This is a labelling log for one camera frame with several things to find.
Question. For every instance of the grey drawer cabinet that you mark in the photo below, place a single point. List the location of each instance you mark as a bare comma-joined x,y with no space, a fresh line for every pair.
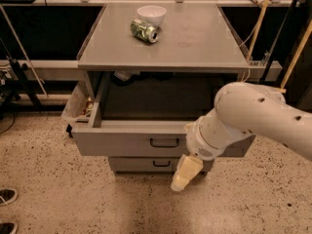
194,38

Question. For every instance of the black drawer handle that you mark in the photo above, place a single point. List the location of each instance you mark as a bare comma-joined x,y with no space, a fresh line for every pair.
164,143
161,164

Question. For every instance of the green crushed soda can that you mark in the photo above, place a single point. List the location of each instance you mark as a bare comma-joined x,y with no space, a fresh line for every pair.
144,31

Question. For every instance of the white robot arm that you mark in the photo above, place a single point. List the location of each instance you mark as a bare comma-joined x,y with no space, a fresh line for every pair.
242,110

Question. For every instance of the wooden stick frame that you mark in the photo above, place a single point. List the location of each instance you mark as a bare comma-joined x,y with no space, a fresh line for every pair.
268,56

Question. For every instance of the white packet in drawer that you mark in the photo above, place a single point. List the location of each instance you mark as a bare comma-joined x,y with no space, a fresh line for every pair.
125,75

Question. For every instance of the black lower drawer handle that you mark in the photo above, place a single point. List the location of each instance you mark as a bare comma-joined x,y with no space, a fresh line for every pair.
161,164

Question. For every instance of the black tripod stand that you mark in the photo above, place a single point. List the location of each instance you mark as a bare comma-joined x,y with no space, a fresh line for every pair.
22,78

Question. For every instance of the grey top drawer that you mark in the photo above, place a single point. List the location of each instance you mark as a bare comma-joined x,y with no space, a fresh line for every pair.
125,118

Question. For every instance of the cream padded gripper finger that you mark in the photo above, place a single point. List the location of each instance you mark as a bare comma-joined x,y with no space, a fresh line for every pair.
187,168

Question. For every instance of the clear plastic bin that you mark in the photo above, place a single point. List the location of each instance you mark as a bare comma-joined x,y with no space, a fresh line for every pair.
79,107

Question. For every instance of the grey drawer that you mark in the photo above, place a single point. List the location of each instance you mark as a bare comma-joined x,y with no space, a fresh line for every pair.
125,118
140,164

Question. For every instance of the black top drawer handle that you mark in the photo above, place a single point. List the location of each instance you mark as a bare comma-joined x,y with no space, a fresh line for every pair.
164,143

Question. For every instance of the white ceramic bowl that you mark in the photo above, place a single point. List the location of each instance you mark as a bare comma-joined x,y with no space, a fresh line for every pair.
153,14

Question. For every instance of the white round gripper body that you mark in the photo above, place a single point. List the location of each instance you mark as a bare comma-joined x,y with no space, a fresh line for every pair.
199,143

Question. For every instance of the grey sneaker upper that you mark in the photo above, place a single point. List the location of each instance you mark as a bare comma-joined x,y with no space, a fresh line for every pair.
8,196

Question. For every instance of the grey lower drawer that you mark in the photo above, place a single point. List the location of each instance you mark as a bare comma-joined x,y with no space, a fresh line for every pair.
140,164

